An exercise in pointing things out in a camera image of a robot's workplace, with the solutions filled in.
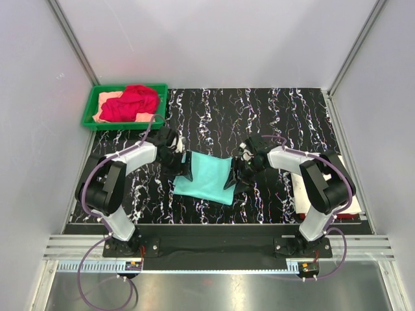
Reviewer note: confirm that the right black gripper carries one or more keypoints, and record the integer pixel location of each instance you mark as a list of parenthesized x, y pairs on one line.
[(244, 186)]

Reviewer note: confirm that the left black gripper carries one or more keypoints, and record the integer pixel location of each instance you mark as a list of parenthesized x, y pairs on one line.
[(183, 168)]

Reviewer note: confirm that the teal t-shirt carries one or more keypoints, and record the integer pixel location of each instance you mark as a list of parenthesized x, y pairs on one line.
[(209, 177)]

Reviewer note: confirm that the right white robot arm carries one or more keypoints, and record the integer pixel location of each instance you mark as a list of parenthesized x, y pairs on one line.
[(316, 224)]

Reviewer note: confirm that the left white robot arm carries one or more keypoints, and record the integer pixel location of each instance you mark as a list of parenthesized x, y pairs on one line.
[(101, 188)]

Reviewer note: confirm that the black marble pattern mat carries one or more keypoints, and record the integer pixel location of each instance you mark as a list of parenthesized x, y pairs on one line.
[(215, 122)]

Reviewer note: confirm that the folded white t-shirt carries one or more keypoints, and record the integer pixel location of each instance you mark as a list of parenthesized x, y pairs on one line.
[(300, 194)]

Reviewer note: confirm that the peach t-shirt in bin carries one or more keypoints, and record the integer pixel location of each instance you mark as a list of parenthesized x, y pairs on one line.
[(103, 97)]

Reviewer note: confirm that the folded red t-shirt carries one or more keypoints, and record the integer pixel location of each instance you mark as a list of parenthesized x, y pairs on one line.
[(300, 217)]

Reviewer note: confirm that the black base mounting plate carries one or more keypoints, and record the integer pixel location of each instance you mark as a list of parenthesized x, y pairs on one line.
[(284, 241)]

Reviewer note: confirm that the red t-shirt in bin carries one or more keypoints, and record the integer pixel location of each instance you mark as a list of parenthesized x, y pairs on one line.
[(129, 103)]

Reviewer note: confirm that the green plastic bin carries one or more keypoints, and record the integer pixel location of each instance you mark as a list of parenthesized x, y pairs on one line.
[(121, 107)]

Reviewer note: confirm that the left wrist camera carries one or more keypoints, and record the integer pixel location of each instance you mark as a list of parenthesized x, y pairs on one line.
[(169, 138)]

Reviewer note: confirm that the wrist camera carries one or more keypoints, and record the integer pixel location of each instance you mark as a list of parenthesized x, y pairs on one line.
[(169, 138), (254, 146)]

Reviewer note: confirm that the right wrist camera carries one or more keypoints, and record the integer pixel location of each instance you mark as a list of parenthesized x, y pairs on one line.
[(254, 146)]

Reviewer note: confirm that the aluminium frame rail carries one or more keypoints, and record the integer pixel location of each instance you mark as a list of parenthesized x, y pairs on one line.
[(359, 247)]

